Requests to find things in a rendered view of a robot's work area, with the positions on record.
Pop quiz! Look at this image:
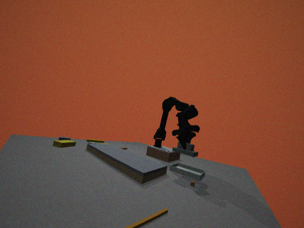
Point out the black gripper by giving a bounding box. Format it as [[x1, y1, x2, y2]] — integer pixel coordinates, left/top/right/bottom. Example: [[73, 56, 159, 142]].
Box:
[[172, 121, 196, 150]]

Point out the long yellow-brown thin bar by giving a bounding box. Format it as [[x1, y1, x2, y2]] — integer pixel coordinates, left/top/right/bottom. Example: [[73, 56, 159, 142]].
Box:
[[125, 208, 168, 228]]

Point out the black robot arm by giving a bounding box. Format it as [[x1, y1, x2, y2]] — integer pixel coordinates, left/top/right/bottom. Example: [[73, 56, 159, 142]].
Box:
[[153, 97, 200, 148]]

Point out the yellow flat block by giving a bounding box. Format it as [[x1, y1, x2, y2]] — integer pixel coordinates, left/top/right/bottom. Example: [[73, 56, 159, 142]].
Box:
[[53, 140, 76, 148]]

